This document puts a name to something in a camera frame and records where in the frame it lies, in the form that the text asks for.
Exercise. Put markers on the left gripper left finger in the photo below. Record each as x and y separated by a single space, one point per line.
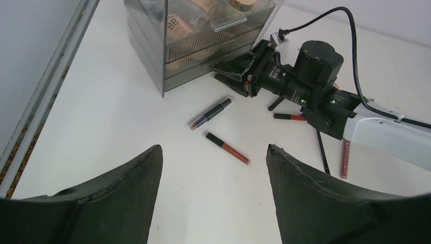
114 207

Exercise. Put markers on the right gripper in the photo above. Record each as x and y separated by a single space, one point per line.
305 83

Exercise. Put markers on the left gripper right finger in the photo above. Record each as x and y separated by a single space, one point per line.
314 207

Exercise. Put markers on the dark eyeliner pen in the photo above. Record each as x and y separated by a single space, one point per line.
212 112

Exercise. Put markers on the clear acrylic organizer box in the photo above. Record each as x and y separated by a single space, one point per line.
221 32

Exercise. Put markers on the orange lip gloss tube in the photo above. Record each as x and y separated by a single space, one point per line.
226 147

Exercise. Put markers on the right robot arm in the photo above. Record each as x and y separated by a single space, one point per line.
337 113

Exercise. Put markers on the thin black brush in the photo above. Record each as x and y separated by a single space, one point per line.
323 154

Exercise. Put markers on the black powder brush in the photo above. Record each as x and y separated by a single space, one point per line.
275 103

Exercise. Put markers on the red lip gloss tube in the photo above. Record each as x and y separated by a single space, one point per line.
345 159

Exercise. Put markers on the red black lip pencil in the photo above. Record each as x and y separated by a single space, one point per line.
283 116

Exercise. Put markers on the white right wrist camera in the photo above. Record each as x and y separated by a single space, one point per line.
276 40

